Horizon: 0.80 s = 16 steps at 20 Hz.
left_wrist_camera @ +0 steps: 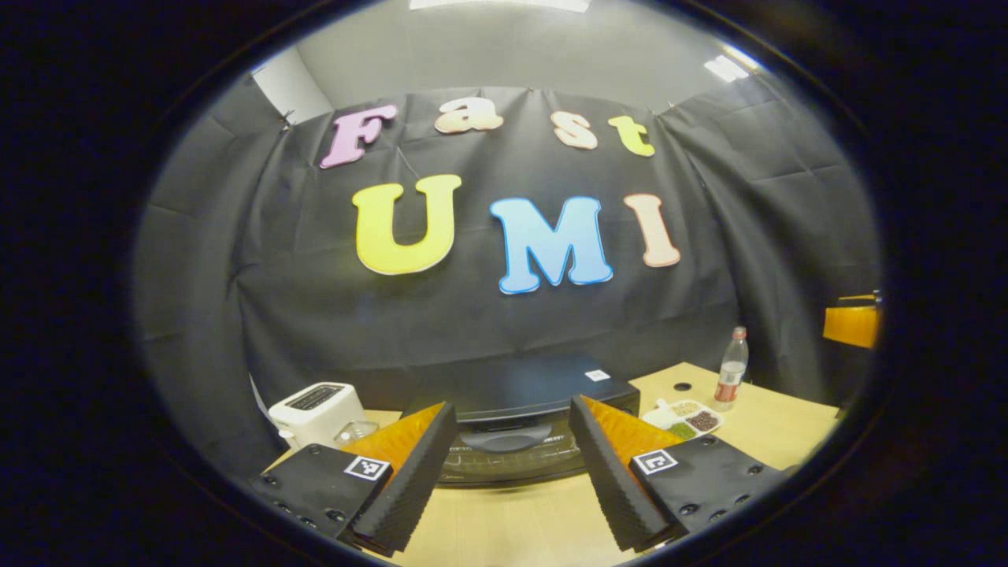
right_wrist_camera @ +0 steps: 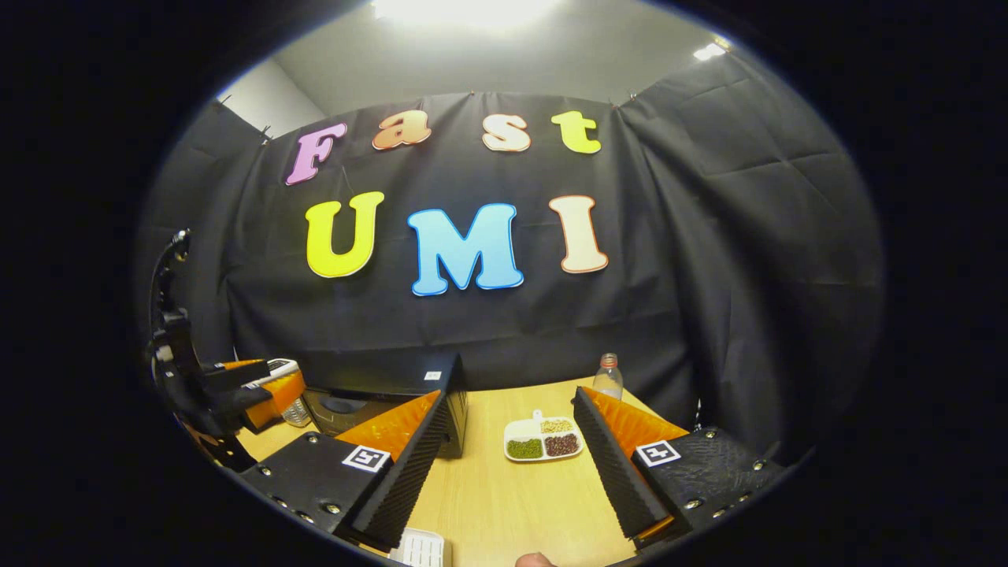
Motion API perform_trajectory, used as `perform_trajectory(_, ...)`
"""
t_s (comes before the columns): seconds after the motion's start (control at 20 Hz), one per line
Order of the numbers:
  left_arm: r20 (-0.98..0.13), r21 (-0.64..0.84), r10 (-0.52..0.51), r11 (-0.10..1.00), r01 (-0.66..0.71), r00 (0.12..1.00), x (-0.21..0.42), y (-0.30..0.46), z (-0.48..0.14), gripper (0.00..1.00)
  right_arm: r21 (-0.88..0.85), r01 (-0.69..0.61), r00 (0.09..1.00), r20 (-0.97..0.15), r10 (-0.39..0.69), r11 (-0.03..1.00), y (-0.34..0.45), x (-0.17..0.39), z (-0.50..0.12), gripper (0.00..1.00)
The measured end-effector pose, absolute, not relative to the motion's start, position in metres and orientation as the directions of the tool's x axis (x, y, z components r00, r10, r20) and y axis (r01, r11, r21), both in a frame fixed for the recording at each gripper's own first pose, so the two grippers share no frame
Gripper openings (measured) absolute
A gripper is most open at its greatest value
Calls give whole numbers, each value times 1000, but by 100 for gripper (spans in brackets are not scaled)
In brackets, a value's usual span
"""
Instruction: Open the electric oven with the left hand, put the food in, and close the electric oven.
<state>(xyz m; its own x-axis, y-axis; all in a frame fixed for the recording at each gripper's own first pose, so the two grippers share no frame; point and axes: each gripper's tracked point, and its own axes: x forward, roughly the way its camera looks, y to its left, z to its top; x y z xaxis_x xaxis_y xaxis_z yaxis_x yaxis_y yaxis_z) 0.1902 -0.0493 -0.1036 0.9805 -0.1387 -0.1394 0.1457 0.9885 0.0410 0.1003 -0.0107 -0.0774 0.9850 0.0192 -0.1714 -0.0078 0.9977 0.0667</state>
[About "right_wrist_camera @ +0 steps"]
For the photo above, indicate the pile of yellow soybeans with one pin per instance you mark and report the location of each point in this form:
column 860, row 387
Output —
column 557, row 426

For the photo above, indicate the large ceiling light panel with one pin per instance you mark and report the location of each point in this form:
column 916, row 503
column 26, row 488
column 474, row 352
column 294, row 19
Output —
column 465, row 12

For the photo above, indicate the pile of green mung beans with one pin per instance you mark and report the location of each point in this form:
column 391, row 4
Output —
column 524, row 449

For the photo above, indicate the black electric oven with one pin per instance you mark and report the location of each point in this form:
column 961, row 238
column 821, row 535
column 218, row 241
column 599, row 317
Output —
column 378, row 374

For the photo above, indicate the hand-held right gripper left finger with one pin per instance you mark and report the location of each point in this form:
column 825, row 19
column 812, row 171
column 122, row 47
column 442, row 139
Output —
column 402, row 480

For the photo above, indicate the white ribbed tray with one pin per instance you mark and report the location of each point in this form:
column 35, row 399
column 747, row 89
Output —
column 421, row 549

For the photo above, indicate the white divided plate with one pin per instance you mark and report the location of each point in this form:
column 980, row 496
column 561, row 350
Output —
column 521, row 429

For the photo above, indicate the small ceiling light panel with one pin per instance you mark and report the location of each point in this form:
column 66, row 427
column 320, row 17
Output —
column 710, row 51

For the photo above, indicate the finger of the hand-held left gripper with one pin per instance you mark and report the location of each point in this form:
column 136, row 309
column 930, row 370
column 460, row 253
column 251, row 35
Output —
column 236, row 374
column 272, row 398

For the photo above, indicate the clear plastic bottle red label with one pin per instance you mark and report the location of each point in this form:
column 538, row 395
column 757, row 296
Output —
column 608, row 382

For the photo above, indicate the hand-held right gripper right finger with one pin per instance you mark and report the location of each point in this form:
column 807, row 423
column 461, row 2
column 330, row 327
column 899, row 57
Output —
column 618, row 480

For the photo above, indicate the pile of dark red beans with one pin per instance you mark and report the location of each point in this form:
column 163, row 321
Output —
column 561, row 445

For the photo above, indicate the black backdrop cloth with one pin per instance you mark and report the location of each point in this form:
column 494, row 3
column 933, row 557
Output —
column 709, row 276

